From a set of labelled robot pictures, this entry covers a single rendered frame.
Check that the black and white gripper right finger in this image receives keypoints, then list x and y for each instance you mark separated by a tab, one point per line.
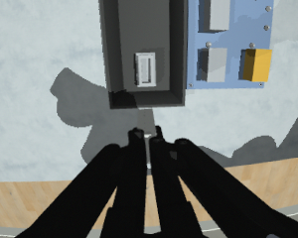
236	210

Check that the yellow rectangular block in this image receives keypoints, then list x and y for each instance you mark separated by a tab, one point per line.
256	64

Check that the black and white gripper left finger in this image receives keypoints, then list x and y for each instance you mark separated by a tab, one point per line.
73	213

